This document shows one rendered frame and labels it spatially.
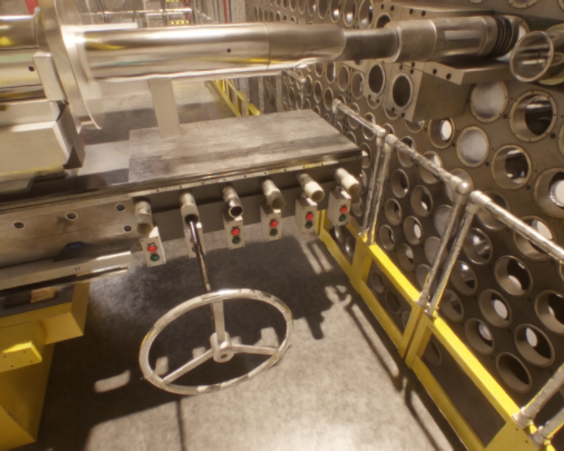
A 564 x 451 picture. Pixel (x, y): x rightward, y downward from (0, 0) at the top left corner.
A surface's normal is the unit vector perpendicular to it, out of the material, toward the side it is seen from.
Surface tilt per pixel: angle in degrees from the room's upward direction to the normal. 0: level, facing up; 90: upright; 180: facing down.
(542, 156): 90
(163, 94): 90
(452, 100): 90
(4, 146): 90
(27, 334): 0
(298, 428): 0
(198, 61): 101
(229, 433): 0
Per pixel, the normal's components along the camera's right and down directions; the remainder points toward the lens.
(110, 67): 0.32, 0.71
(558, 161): -0.95, 0.19
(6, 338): 0.00, -0.80
